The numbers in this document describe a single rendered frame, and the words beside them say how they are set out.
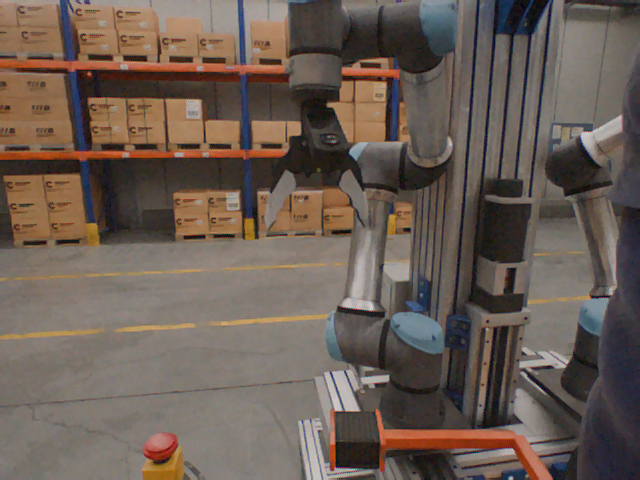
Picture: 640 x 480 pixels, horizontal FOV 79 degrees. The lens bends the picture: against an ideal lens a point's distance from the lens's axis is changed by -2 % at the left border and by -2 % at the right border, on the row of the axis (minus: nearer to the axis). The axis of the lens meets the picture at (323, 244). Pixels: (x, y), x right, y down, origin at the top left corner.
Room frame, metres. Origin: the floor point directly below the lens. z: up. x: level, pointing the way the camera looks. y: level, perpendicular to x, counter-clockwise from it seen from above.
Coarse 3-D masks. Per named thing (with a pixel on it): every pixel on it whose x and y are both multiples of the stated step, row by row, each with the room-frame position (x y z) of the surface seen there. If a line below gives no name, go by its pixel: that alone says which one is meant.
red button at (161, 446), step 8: (152, 440) 0.71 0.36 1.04; (160, 440) 0.71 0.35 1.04; (168, 440) 0.71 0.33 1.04; (176, 440) 0.72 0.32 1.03; (144, 448) 0.70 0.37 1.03; (152, 448) 0.69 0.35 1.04; (160, 448) 0.69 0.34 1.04; (168, 448) 0.69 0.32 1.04; (176, 448) 0.71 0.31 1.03; (152, 456) 0.68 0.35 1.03; (160, 456) 0.68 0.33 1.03; (168, 456) 0.69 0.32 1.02
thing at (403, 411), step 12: (396, 384) 0.78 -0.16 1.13; (384, 396) 0.81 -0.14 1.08; (396, 396) 0.78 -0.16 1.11; (408, 396) 0.76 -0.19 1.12; (420, 396) 0.76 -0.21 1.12; (432, 396) 0.76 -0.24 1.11; (384, 408) 0.79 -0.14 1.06; (396, 408) 0.77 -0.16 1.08; (408, 408) 0.75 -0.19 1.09; (420, 408) 0.75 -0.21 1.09; (432, 408) 0.76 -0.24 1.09; (444, 408) 0.79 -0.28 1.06; (396, 420) 0.76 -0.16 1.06; (408, 420) 0.75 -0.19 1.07; (420, 420) 0.74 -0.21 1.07; (432, 420) 0.75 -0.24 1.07; (444, 420) 0.78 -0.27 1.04
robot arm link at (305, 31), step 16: (288, 0) 0.59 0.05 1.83; (304, 0) 0.57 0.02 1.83; (320, 0) 0.57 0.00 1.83; (336, 0) 0.58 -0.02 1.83; (288, 16) 0.59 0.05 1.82; (304, 16) 0.57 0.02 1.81; (320, 16) 0.57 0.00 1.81; (336, 16) 0.58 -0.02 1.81; (288, 32) 0.60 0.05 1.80; (304, 32) 0.57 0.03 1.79; (320, 32) 0.57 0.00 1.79; (336, 32) 0.58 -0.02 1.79; (304, 48) 0.57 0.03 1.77; (320, 48) 0.57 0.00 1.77; (336, 48) 0.58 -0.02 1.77
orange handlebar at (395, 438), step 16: (384, 432) 0.54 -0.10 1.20; (400, 432) 0.54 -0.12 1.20; (416, 432) 0.54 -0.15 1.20; (432, 432) 0.54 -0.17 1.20; (448, 432) 0.54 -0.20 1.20; (464, 432) 0.54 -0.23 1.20; (480, 432) 0.54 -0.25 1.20; (496, 432) 0.54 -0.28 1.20; (512, 432) 0.54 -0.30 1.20; (400, 448) 0.53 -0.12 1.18; (464, 448) 0.53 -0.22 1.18; (480, 448) 0.53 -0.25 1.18; (496, 448) 0.53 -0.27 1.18; (528, 448) 0.51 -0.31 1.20; (528, 464) 0.48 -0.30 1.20
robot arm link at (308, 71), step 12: (300, 60) 0.57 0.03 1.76; (312, 60) 0.57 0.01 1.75; (324, 60) 0.57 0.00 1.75; (336, 60) 0.58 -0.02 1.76; (288, 72) 0.60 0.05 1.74; (300, 72) 0.57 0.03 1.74; (312, 72) 0.57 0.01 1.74; (324, 72) 0.57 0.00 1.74; (336, 72) 0.58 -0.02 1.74; (300, 84) 0.57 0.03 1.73; (312, 84) 0.57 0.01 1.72; (324, 84) 0.57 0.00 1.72; (336, 84) 0.58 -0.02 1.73
